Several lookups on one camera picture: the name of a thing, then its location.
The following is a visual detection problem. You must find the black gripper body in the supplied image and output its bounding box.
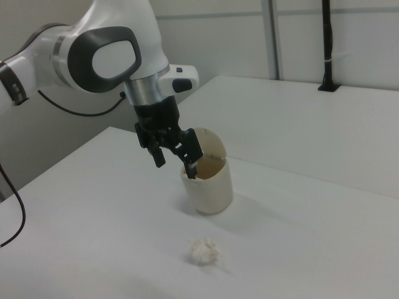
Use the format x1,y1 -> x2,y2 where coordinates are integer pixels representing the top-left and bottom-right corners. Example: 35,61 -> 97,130
133,95 -> 185,150

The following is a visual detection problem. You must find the white paper trash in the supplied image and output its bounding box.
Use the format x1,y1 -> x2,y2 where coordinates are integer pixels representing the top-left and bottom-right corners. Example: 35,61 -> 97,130
186,237 -> 221,266

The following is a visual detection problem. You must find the small white lidded bin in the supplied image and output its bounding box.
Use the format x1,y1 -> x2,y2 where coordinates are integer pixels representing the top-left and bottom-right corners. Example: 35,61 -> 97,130
180,125 -> 234,216

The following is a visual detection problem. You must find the black pole with base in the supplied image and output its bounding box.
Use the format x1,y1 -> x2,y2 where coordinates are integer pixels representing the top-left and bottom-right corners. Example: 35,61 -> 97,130
317,0 -> 341,93

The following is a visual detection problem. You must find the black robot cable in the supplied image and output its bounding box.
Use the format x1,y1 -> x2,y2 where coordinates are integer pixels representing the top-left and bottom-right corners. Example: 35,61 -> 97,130
0,89 -> 127,249

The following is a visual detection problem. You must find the grey partition frame post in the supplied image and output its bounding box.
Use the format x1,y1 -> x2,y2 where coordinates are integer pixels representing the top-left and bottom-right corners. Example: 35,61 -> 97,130
261,0 -> 281,80

